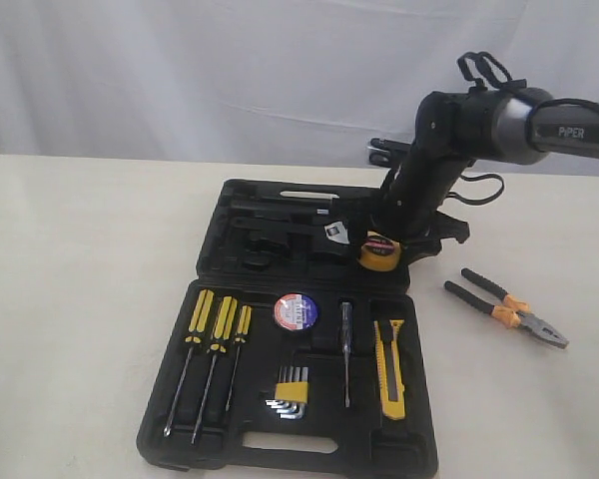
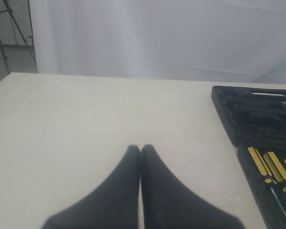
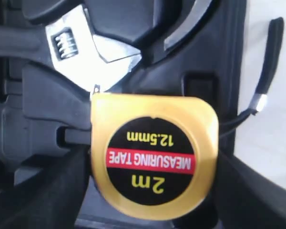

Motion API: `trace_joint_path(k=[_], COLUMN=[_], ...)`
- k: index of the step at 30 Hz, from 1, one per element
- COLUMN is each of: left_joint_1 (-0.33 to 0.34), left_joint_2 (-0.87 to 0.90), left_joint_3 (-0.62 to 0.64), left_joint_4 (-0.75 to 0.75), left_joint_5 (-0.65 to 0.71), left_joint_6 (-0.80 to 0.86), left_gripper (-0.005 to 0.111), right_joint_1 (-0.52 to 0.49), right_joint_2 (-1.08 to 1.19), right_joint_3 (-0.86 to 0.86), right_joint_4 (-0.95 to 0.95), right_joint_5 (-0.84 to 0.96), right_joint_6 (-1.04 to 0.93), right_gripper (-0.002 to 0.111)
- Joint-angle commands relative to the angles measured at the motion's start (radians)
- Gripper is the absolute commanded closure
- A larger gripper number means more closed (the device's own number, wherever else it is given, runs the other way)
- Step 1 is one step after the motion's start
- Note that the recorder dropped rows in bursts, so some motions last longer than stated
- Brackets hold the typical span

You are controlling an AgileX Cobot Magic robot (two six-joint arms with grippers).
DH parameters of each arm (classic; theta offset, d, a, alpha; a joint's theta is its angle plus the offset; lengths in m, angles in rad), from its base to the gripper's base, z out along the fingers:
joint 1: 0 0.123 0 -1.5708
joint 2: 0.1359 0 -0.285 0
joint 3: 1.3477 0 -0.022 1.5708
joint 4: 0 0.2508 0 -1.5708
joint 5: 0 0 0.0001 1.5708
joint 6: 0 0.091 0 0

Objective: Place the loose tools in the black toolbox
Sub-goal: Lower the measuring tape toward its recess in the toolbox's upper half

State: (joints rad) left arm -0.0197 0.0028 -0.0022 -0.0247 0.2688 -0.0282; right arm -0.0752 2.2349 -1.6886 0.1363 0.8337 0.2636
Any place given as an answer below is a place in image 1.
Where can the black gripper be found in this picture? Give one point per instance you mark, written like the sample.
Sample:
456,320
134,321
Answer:
365,216

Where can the silver adjustable wrench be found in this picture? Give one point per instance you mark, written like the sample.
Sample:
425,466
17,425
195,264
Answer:
283,237

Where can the middle yellow black screwdriver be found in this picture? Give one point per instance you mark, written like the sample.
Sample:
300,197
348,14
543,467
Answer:
219,339

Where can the large yellow black screwdriver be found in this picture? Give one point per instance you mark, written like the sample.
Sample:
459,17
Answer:
193,341

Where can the clear handle tester screwdriver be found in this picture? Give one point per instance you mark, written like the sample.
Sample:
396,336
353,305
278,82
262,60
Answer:
346,342

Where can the yellow tape measure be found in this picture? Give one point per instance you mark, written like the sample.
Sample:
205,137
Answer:
379,253

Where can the yellow black utility knife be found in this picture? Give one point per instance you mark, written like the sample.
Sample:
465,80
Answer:
391,387

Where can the small yellow black screwdriver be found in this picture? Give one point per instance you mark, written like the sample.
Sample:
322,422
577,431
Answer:
240,338

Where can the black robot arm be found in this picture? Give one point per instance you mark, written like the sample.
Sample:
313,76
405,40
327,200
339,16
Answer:
452,132

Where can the black electrical tape roll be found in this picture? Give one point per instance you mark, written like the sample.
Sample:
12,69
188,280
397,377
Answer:
295,312

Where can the black yellow combination pliers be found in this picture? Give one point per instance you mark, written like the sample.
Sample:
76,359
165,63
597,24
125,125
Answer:
510,311

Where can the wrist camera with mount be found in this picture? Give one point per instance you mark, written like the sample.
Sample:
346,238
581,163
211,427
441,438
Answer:
386,153

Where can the claw hammer black handle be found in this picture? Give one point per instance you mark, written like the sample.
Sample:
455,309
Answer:
283,206

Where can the black plastic tool case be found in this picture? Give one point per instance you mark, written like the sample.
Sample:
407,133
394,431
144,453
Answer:
356,442

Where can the hex key set yellow holder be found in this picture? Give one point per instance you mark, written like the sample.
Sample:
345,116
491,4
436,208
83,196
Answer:
291,393

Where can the white backdrop cloth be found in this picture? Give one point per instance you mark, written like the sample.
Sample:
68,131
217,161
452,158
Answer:
263,82

